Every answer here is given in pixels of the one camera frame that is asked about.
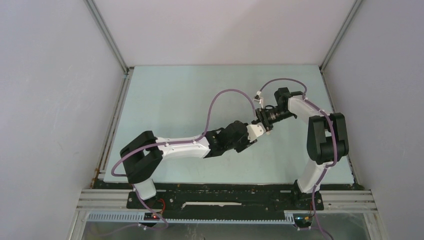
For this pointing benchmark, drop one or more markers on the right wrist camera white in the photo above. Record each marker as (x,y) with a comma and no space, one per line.
(259,99)

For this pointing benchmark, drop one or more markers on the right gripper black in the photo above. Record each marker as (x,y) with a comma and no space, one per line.
(261,114)

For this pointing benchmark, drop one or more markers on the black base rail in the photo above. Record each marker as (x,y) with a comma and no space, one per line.
(226,201)

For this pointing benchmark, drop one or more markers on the aluminium frame post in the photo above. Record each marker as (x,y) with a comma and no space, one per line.
(340,34)
(106,33)

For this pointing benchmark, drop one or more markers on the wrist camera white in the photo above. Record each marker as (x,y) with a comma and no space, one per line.
(254,131)
(259,99)

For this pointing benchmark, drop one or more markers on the left aluminium frame post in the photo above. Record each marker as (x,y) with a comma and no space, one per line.
(106,33)

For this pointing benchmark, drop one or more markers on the right aluminium frame post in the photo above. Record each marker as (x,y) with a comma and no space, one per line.
(340,34)

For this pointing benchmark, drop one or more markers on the white slotted cable duct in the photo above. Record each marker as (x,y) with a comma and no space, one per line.
(146,217)

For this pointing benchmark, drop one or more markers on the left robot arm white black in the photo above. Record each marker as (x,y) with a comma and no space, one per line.
(142,156)

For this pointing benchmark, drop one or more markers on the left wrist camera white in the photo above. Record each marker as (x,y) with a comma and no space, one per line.
(254,131)

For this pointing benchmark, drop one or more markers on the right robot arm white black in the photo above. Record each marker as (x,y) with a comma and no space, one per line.
(327,137)

